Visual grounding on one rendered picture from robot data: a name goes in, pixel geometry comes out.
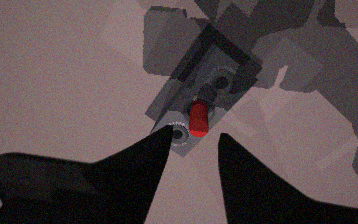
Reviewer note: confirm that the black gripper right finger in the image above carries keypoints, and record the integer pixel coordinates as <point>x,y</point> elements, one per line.
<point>253,194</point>

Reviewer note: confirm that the dark red peg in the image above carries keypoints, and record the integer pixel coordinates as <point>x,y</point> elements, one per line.
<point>198,122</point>

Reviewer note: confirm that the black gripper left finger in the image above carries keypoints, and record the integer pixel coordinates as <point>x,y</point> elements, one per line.
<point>118,189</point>

